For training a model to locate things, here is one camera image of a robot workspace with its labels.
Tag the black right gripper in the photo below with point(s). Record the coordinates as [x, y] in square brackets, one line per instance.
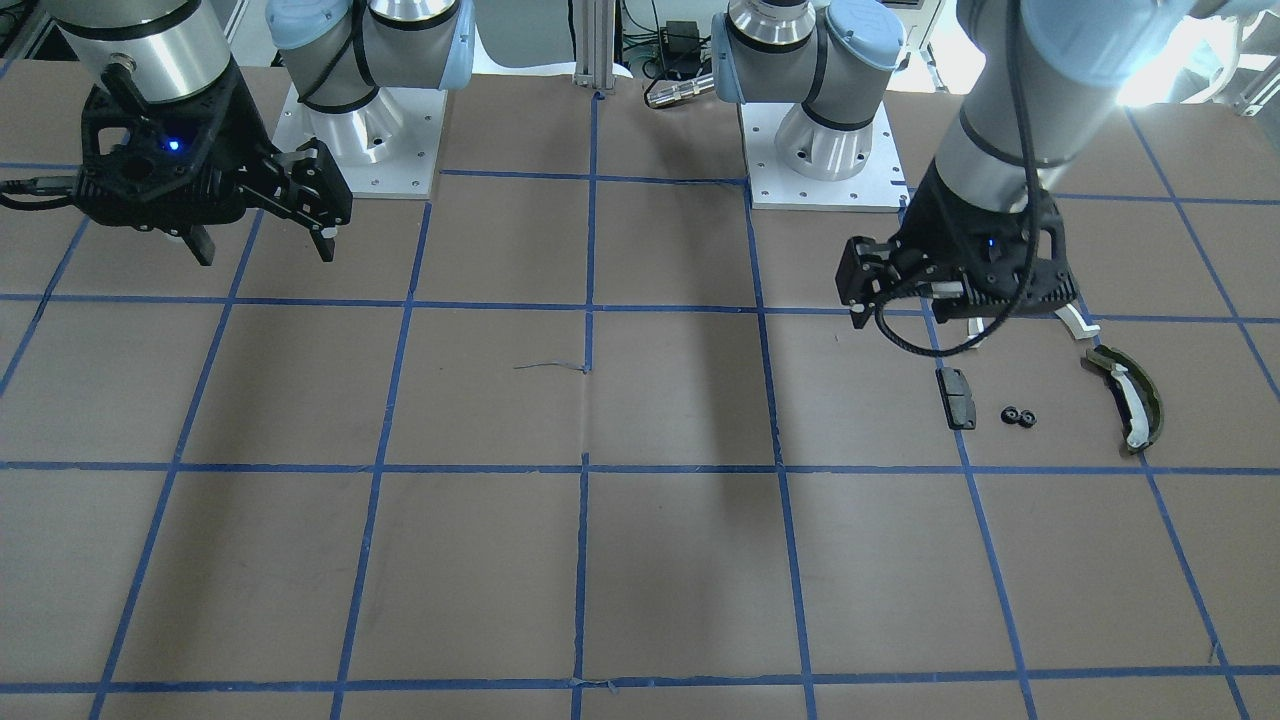
[243, 140]

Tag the black brake pad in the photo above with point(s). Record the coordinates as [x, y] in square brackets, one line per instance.
[957, 399]

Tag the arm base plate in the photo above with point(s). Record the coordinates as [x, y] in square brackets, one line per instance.
[387, 150]
[794, 164]

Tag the aluminium frame post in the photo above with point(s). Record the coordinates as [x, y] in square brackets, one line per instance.
[594, 26]

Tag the green curved brake shoe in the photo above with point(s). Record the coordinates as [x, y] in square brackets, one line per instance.
[1138, 400]

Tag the white curved plastic clip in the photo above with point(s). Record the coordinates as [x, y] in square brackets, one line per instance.
[1079, 328]

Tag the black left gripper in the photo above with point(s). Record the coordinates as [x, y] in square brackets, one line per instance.
[938, 232]

